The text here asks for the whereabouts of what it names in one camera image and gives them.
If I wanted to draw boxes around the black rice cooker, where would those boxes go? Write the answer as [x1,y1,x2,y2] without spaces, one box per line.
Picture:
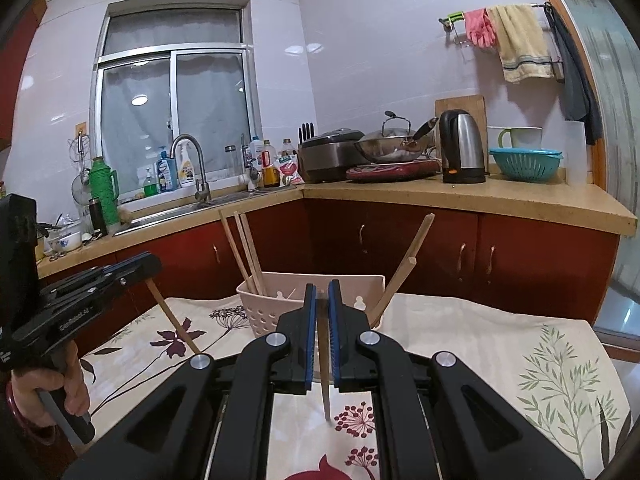
[297,128,368,183]

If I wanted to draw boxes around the dark hanging cloth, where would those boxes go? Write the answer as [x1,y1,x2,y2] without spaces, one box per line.
[544,2,603,145]

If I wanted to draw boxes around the green thermos jug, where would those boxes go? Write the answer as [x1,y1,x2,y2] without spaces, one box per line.
[89,156,119,226]

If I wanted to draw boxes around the wall towel rail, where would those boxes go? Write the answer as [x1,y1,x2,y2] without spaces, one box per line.
[438,3,544,38]

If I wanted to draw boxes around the pink rubber glove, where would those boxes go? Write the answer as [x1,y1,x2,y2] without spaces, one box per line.
[463,8,498,49]

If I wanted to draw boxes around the wooden chopstick in holder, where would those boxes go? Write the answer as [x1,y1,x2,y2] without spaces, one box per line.
[367,214,435,327]
[218,211,257,292]

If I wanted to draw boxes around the cooking oil bottle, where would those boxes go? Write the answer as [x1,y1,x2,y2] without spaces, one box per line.
[260,139,280,188]

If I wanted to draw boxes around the knife block with knives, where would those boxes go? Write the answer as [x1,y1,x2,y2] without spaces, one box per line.
[298,122,314,146]

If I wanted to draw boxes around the wooden framed glass door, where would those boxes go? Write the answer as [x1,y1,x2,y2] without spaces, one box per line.
[519,0,640,361]

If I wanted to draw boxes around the floral tablecloth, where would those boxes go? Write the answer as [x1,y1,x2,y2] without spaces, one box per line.
[79,290,637,480]

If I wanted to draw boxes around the stainless electric kettle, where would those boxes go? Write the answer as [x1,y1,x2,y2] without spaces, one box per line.
[438,110,486,184]

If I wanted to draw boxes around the steel wok with lid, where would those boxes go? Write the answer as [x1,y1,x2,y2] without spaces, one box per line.
[355,110,438,164]

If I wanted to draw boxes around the person left hand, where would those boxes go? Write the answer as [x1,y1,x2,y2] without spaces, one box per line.
[11,340,90,428]

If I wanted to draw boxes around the white green-handled mug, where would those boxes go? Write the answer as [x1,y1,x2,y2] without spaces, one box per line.
[498,127,544,150]

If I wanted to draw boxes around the beige perforated utensil holder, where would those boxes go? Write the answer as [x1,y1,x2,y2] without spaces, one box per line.
[236,272,385,337]

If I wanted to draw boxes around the kitchen window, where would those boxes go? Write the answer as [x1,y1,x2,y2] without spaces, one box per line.
[91,0,262,200]

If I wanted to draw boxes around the white spray bottle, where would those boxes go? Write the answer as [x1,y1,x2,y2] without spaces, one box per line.
[177,141,195,188]

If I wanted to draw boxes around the red induction cooktop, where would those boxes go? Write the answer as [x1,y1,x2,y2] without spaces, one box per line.
[346,159,440,183]

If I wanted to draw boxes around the teal plastic colander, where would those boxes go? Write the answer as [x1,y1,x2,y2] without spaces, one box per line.
[489,148,563,183]

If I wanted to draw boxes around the small green bottle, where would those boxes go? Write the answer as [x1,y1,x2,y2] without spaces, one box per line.
[143,168,158,197]

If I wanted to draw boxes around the blue detergent bottle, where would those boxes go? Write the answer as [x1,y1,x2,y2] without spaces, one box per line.
[155,146,179,193]

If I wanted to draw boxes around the steel sink basin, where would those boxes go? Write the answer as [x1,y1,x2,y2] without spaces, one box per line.
[115,190,274,236]

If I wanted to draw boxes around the yellow hanging towel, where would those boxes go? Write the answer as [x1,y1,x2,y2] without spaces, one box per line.
[486,3,554,84]

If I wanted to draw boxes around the translucent plastic container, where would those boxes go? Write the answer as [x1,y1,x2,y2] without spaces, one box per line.
[564,120,588,186]

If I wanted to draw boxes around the chrome sink faucet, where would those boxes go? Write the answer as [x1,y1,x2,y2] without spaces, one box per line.
[168,133,214,204]

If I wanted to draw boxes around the red kitchen cabinets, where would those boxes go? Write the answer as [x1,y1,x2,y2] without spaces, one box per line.
[39,198,620,323]

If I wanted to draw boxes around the wooden cutting board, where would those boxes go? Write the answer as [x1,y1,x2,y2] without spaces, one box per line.
[434,94,489,172]

